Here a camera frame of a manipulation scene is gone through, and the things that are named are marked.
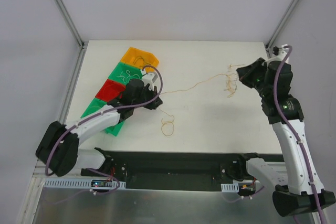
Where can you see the right aluminium frame post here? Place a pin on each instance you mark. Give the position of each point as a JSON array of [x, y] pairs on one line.
[[282, 23]]

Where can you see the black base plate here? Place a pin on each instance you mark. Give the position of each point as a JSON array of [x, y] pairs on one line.
[[174, 171]]

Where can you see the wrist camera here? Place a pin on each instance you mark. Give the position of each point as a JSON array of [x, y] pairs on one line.
[[280, 53], [149, 78]]

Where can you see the upper green plastic bin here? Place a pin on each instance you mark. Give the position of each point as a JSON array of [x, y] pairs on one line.
[[123, 73]]

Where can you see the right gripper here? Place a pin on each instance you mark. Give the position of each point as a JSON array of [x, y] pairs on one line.
[[252, 72]]

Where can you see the white cable duct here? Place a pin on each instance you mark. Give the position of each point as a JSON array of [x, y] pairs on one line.
[[230, 188], [78, 183]]

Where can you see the left aluminium frame post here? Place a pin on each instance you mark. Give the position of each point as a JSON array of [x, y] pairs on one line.
[[70, 23]]

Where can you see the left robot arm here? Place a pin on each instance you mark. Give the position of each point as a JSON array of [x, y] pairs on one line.
[[59, 147]]

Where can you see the aluminium frame post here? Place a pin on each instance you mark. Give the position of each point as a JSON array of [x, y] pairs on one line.
[[282, 23], [70, 23]]

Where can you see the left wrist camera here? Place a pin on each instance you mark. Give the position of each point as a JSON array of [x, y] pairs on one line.
[[149, 78]]

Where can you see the left white cable duct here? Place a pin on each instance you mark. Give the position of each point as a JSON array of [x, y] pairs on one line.
[[78, 183]]

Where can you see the right white cable duct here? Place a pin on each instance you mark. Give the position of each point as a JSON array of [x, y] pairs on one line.
[[230, 188]]

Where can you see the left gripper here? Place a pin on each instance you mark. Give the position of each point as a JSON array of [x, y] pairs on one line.
[[148, 95]]

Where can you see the green plastic bin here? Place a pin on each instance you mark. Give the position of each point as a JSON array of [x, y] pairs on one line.
[[123, 73], [96, 105]]

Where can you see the orange plastic bin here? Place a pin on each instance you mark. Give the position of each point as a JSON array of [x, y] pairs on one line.
[[139, 58]]

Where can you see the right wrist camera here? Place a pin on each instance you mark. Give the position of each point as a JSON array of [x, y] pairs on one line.
[[280, 53]]

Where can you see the red plastic bin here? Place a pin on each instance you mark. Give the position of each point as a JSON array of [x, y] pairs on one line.
[[110, 90]]

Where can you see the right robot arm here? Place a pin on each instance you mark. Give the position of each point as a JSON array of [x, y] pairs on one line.
[[301, 191]]

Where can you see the lower green plastic bin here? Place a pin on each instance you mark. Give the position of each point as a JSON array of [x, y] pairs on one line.
[[96, 105]]

